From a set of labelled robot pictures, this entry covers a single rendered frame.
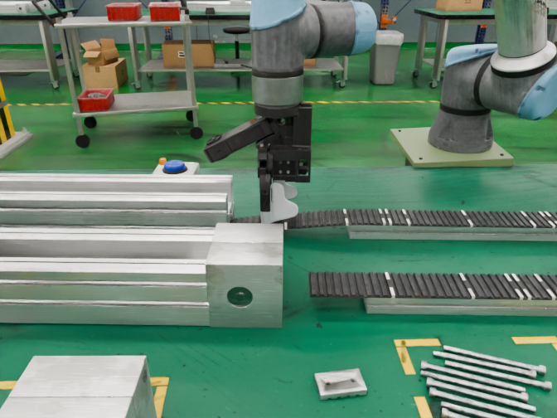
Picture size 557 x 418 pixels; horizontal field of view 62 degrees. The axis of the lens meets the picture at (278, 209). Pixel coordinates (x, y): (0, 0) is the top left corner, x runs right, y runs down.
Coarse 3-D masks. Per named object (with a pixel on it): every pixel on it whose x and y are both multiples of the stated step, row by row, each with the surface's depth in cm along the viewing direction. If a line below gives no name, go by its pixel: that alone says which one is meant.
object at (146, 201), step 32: (0, 192) 73; (32, 192) 73; (64, 192) 73; (96, 192) 73; (128, 192) 73; (160, 192) 73; (192, 192) 79; (224, 192) 79; (0, 224) 75; (32, 224) 75; (64, 224) 75; (96, 224) 75; (128, 224) 73; (160, 224) 73; (192, 224) 73
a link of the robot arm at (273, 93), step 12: (252, 84) 67; (264, 84) 65; (276, 84) 64; (288, 84) 64; (300, 84) 66; (252, 96) 69; (264, 96) 65; (276, 96) 65; (288, 96) 65; (300, 96) 67; (276, 108) 66
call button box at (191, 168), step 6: (156, 168) 89; (162, 168) 88; (186, 168) 88; (192, 168) 89; (198, 168) 91; (156, 174) 86; (162, 174) 86; (168, 174) 86; (174, 174) 86; (180, 174) 86; (186, 174) 86; (192, 174) 87; (198, 174) 91
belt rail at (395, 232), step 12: (348, 228) 79; (360, 228) 76; (372, 228) 76; (384, 228) 76; (396, 228) 76; (408, 228) 76; (420, 228) 76; (432, 228) 76; (444, 228) 76; (456, 228) 76; (468, 228) 76; (480, 228) 76; (492, 228) 76; (504, 228) 76; (516, 228) 76; (528, 228) 76; (540, 228) 76; (552, 228) 76; (468, 240) 77; (480, 240) 77; (492, 240) 77; (504, 240) 77; (516, 240) 77; (528, 240) 77; (540, 240) 77; (552, 240) 77
